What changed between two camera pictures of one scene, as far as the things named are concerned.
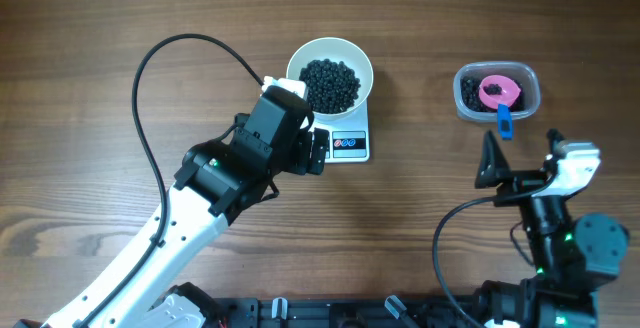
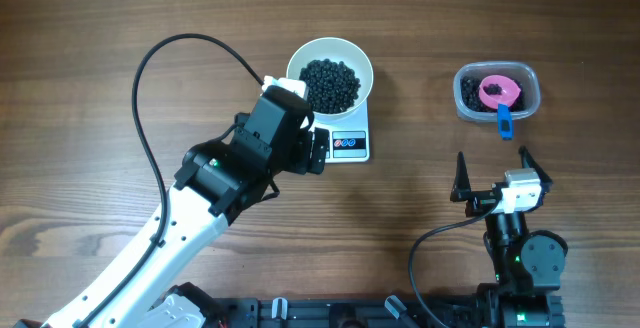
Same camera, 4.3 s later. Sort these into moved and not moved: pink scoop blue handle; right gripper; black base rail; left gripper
Moved: right gripper
Not moved: black base rail; pink scoop blue handle; left gripper
